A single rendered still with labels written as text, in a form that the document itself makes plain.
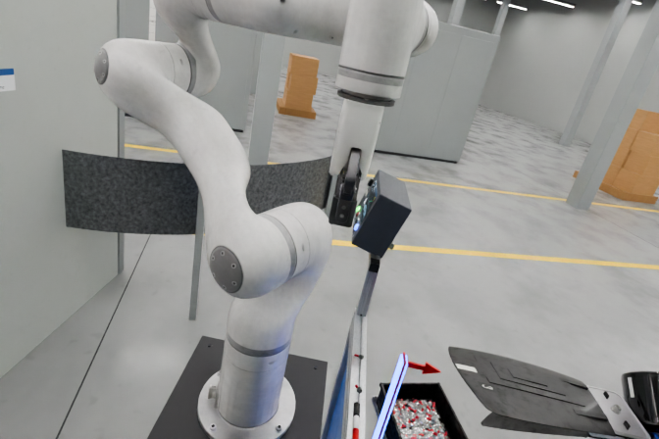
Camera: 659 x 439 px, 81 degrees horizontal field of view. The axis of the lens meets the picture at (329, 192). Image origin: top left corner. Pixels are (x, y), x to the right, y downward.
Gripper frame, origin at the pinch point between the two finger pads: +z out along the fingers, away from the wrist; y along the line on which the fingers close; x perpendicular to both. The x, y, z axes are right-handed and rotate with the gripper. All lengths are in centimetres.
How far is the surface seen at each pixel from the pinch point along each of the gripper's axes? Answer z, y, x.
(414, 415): 59, -19, 28
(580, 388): 25, -1, 45
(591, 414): 24, 4, 44
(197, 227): 83, -126, -68
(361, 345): 58, -37, 15
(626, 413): 25, 1, 52
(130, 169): 53, -116, -99
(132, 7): -9, -509, -322
